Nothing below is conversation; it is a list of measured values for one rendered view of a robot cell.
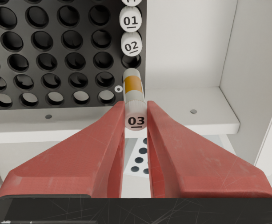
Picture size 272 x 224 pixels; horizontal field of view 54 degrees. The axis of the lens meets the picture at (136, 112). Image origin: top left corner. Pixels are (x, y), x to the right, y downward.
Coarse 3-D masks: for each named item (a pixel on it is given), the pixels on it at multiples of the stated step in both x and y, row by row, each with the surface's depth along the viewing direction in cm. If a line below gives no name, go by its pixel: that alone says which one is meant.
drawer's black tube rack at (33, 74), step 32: (0, 0) 15; (32, 0) 15; (64, 0) 15; (96, 0) 15; (0, 32) 16; (32, 32) 16; (64, 32) 16; (96, 32) 19; (0, 64) 17; (32, 64) 17; (64, 64) 17; (96, 64) 18; (64, 96) 19; (96, 96) 19
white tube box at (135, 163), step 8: (208, 136) 39; (216, 136) 39; (128, 144) 40; (136, 144) 36; (144, 144) 36; (128, 152) 39; (136, 152) 37; (144, 152) 37; (128, 160) 38; (136, 160) 39; (144, 160) 38; (128, 168) 39; (136, 168) 40; (144, 168) 39; (144, 176) 40
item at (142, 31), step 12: (120, 0) 15; (144, 0) 15; (144, 12) 16; (144, 24) 16; (120, 36) 16; (144, 36) 17; (120, 48) 17; (144, 48) 17; (120, 60) 17; (144, 60) 18; (120, 72) 18; (144, 72) 18; (120, 84) 18; (144, 84) 19; (120, 96) 19; (144, 96) 19
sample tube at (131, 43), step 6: (126, 36) 16; (132, 36) 15; (138, 36) 16; (126, 42) 15; (132, 42) 15; (138, 42) 16; (126, 48) 16; (132, 48) 16; (138, 48) 16; (126, 54) 16; (132, 54) 16
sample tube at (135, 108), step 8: (128, 72) 16; (136, 72) 16; (128, 80) 15; (136, 80) 15; (128, 88) 14; (136, 88) 14; (128, 96) 14; (136, 96) 13; (128, 104) 13; (136, 104) 13; (144, 104) 13; (128, 112) 12; (136, 112) 12; (144, 112) 12; (128, 120) 13; (136, 120) 13; (144, 120) 13; (128, 128) 13; (136, 128) 13
